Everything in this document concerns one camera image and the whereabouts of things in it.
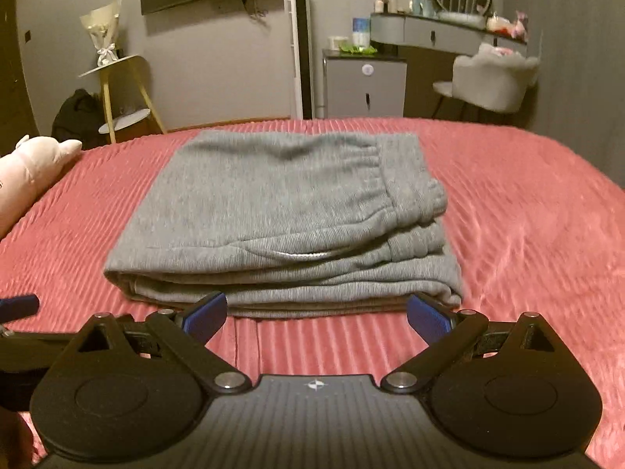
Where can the white tower air conditioner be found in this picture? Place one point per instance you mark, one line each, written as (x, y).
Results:
(298, 49)

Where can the grey vanity desk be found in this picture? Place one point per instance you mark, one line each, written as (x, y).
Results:
(420, 32)

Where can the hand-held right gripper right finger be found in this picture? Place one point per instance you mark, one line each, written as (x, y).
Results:
(425, 315)

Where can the green packet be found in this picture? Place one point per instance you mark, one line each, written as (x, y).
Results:
(359, 49)

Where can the grey pants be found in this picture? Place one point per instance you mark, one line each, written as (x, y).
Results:
(273, 205)

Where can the wrapped flower bouquet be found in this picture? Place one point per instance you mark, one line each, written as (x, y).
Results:
(100, 24)

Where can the pink stuffed toy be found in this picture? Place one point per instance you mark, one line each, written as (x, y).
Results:
(520, 24)

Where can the grey mini fridge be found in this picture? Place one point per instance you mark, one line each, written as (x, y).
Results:
(361, 88)

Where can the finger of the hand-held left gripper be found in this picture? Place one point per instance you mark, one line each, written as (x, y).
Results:
(19, 307)

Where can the blue and white canister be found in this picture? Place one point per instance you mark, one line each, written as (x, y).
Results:
(361, 32)

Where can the white tray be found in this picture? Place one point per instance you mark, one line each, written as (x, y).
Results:
(459, 15)

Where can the pink plush toy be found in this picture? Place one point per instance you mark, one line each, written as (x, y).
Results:
(29, 166)

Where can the black bag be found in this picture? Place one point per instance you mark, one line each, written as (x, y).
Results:
(78, 117)

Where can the white upholstered chair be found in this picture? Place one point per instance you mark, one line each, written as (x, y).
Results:
(488, 83)

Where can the yellow-legged round side table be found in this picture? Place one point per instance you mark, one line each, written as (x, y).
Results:
(112, 66)

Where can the white jar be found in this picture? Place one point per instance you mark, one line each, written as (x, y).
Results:
(337, 43)

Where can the red ribbed bed blanket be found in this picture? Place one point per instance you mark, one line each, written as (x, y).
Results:
(537, 205)

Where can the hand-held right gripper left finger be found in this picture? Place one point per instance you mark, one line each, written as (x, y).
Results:
(207, 315)

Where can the pale blue cosmetic bottle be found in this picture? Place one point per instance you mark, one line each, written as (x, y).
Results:
(428, 5)
(416, 5)

